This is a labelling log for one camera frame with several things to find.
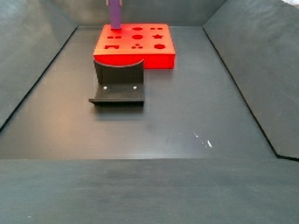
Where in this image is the black curved holder stand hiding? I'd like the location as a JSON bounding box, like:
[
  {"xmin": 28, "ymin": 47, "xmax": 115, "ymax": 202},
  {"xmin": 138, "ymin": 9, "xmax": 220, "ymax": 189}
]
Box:
[{"xmin": 88, "ymin": 60, "xmax": 146, "ymax": 105}]

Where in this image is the purple rectangular peg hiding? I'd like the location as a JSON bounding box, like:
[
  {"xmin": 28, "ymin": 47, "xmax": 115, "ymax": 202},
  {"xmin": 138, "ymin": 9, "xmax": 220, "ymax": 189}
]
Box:
[{"xmin": 107, "ymin": 0, "xmax": 122, "ymax": 30}]

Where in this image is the red shape sorter block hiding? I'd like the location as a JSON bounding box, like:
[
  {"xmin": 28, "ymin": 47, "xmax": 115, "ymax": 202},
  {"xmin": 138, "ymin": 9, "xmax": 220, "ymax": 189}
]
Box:
[{"xmin": 94, "ymin": 24, "xmax": 176, "ymax": 69}]

